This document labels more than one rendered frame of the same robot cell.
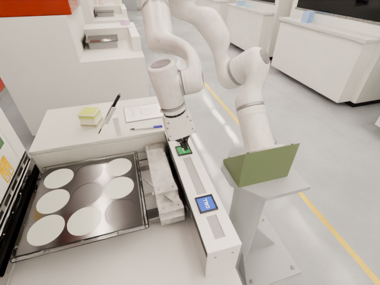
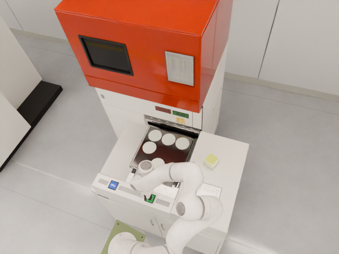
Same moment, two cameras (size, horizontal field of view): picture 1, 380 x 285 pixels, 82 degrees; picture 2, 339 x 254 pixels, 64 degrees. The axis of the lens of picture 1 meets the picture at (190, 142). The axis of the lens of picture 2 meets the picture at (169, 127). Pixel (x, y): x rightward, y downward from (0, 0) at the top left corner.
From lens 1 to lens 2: 1.66 m
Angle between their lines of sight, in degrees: 79
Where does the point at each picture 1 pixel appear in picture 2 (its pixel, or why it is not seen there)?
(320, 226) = not seen: outside the picture
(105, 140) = not seen: hidden behind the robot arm
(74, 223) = (150, 144)
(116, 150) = not seen: hidden behind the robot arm
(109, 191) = (157, 160)
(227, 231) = (98, 184)
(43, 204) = (168, 136)
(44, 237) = (151, 134)
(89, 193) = (162, 152)
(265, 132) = (120, 247)
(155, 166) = (162, 187)
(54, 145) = (199, 141)
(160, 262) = (120, 170)
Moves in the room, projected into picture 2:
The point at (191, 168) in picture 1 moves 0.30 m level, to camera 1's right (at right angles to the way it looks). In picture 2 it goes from (135, 193) to (103, 234)
